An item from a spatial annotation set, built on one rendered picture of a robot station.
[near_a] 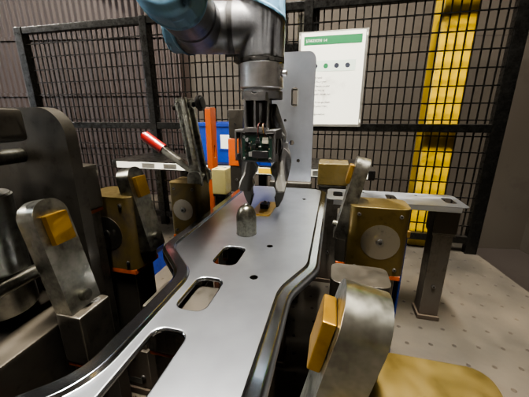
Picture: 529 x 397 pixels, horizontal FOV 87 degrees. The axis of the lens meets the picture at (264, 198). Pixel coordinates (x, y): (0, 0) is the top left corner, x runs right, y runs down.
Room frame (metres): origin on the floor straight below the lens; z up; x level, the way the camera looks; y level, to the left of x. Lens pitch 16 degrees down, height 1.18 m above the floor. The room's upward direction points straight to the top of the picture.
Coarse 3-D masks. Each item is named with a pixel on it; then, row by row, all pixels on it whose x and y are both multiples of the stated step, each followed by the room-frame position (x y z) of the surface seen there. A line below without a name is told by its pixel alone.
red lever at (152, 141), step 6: (144, 132) 0.60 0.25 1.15; (144, 138) 0.59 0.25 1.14; (150, 138) 0.59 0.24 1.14; (156, 138) 0.60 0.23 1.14; (150, 144) 0.59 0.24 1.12; (156, 144) 0.59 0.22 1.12; (162, 144) 0.59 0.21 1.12; (162, 150) 0.59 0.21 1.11; (168, 150) 0.59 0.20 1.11; (168, 156) 0.58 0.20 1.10; (174, 156) 0.58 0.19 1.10; (180, 162) 0.58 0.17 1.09; (186, 162) 0.58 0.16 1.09; (186, 168) 0.57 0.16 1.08; (204, 174) 0.58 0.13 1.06
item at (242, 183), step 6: (246, 162) 0.52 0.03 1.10; (252, 162) 0.54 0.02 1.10; (246, 168) 0.52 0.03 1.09; (252, 168) 0.54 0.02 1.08; (246, 174) 0.52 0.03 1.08; (252, 174) 0.54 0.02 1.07; (240, 180) 0.50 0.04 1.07; (246, 180) 0.53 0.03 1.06; (252, 180) 0.54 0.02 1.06; (240, 186) 0.50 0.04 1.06; (246, 186) 0.53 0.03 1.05; (252, 186) 0.54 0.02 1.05; (246, 192) 0.54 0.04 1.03; (252, 192) 0.54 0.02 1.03; (246, 198) 0.54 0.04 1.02; (252, 198) 0.54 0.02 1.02
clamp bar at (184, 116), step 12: (180, 108) 0.56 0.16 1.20; (192, 108) 0.57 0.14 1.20; (204, 108) 0.57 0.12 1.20; (180, 120) 0.56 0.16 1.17; (192, 120) 0.59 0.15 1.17; (192, 132) 0.56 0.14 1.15; (192, 144) 0.56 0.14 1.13; (192, 156) 0.56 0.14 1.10; (204, 156) 0.59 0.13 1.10; (192, 168) 0.56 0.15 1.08; (204, 168) 0.58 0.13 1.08
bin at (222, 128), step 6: (198, 126) 0.98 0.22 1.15; (204, 126) 0.98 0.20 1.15; (216, 126) 0.95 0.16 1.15; (222, 126) 0.94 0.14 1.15; (204, 132) 0.98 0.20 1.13; (216, 132) 0.96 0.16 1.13; (222, 132) 0.95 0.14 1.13; (228, 132) 0.94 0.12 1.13; (204, 138) 0.98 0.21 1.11; (216, 138) 0.96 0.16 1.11; (222, 138) 0.95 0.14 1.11; (228, 138) 0.94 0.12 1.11; (204, 144) 0.98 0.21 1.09; (222, 144) 0.95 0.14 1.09; (204, 150) 0.98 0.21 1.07; (222, 150) 0.95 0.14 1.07; (222, 156) 0.95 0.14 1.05; (228, 162) 0.94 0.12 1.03; (258, 162) 0.90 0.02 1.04; (264, 162) 0.89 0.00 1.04
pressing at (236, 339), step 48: (240, 192) 0.66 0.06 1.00; (288, 192) 0.67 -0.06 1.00; (192, 240) 0.39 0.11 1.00; (240, 240) 0.39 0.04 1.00; (288, 240) 0.39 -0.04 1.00; (192, 288) 0.27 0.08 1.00; (240, 288) 0.27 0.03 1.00; (288, 288) 0.27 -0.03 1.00; (144, 336) 0.20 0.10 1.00; (192, 336) 0.20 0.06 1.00; (240, 336) 0.20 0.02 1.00; (48, 384) 0.15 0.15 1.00; (96, 384) 0.15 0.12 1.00; (192, 384) 0.15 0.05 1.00; (240, 384) 0.15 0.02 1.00
